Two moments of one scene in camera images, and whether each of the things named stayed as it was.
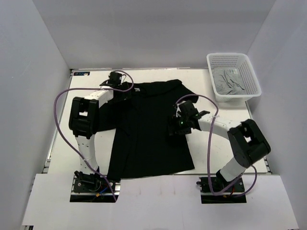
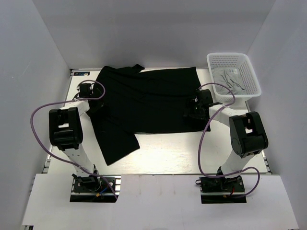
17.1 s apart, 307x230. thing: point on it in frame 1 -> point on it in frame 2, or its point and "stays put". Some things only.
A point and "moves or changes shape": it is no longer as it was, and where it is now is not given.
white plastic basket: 233,77 stays put
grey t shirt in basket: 227,81 stays put
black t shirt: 139,113 moves or changes shape
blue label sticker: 81,73 stays put
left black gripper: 126,90 -> 96,105
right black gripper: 174,127 -> 192,110
